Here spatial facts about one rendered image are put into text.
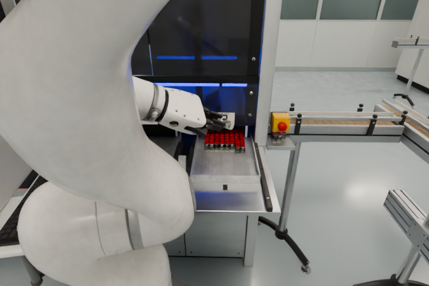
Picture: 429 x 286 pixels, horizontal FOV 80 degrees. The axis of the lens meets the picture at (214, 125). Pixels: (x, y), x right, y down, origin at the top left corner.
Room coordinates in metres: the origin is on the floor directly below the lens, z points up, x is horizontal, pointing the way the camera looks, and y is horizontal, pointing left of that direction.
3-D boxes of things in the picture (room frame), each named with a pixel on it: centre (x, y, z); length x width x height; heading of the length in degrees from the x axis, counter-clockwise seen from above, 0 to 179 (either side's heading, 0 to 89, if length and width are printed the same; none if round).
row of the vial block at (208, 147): (0.96, -0.04, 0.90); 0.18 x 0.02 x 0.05; 89
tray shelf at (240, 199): (0.85, 0.13, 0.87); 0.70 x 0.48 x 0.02; 89
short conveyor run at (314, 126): (1.16, -0.59, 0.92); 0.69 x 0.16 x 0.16; 89
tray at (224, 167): (0.92, -0.04, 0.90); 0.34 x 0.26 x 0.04; 179
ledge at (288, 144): (1.07, -0.31, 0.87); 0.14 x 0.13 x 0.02; 179
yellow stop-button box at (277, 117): (1.03, -0.30, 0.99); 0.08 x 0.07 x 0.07; 179
